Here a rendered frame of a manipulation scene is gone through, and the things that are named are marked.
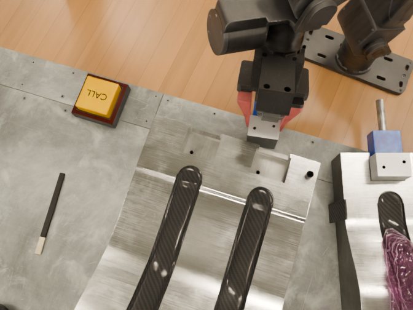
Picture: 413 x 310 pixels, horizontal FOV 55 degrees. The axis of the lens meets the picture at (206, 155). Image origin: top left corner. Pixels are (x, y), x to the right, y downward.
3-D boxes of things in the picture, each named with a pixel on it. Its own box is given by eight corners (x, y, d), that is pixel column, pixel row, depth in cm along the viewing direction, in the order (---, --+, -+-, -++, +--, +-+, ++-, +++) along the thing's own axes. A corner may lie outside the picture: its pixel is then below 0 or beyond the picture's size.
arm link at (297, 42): (262, 64, 52) (270, 14, 47) (244, 42, 56) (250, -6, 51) (308, 56, 54) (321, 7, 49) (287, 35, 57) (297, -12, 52)
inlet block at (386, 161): (358, 106, 67) (369, 93, 61) (388, 106, 66) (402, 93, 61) (365, 183, 63) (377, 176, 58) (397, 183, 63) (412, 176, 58)
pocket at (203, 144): (192, 131, 64) (189, 123, 61) (223, 141, 64) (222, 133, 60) (182, 157, 63) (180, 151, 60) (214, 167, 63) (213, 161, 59)
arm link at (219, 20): (220, 76, 51) (248, 16, 40) (201, 20, 53) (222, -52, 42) (299, 62, 54) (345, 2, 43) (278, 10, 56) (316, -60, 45)
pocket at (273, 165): (255, 150, 63) (257, 144, 59) (288, 160, 62) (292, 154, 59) (247, 177, 62) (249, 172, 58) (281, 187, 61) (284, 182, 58)
